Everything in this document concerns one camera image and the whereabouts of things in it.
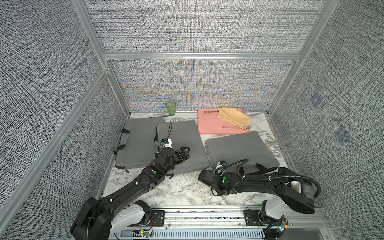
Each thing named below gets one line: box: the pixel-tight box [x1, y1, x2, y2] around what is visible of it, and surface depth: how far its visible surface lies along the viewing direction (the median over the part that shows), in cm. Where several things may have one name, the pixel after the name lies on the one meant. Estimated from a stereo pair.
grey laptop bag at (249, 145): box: [205, 131, 280, 173], surface depth 94 cm
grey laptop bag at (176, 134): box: [156, 120, 210, 174], surface depth 98 cm
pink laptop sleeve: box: [197, 108, 250, 135], surface depth 113 cm
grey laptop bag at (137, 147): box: [113, 118, 165, 173], surface depth 102 cm
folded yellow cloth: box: [217, 107, 252, 129], surface depth 120 cm
